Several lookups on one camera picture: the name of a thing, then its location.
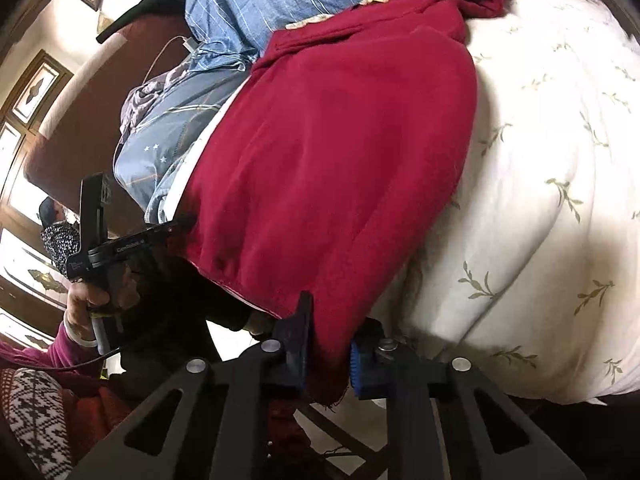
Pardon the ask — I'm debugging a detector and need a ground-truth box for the brown bed headboard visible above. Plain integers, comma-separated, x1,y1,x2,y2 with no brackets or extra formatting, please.
25,15,201,241

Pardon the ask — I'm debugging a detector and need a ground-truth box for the cream leaf-print quilt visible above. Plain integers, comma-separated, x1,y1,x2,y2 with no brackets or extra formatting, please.
287,0,640,406

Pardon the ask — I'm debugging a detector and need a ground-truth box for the large framed wall picture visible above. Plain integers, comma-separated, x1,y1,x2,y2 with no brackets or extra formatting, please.
1,50,74,135

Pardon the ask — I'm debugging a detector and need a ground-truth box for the black white patterned knit cloth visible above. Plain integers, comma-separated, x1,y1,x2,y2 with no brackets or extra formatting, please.
0,367,77,480

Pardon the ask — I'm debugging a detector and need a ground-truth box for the person's left hand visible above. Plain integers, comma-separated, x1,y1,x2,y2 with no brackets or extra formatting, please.
66,264,142,346

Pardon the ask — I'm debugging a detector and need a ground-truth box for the person's left forearm magenta sleeve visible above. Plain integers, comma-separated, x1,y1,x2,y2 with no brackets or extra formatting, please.
0,320,108,398

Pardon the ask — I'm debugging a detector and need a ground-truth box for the dark red knit sweater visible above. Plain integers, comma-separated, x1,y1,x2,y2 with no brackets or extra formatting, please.
167,0,513,406

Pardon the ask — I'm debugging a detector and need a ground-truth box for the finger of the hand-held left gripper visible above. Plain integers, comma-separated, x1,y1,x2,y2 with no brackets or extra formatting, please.
142,220,183,250

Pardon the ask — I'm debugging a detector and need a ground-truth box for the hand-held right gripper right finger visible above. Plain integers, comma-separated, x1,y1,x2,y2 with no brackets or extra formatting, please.
350,320,588,480

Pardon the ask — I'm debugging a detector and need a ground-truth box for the wooden window frame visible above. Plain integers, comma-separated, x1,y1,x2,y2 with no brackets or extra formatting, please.
0,120,73,343

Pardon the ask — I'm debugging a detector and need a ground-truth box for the white charger cable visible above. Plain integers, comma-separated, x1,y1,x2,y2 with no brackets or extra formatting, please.
141,35,202,84

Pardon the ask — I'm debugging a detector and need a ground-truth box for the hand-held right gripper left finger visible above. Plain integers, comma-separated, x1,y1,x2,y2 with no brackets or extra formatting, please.
67,290,316,480

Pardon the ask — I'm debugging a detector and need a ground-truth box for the blue-grey star print pillow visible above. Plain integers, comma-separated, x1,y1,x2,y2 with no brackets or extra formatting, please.
114,45,262,227

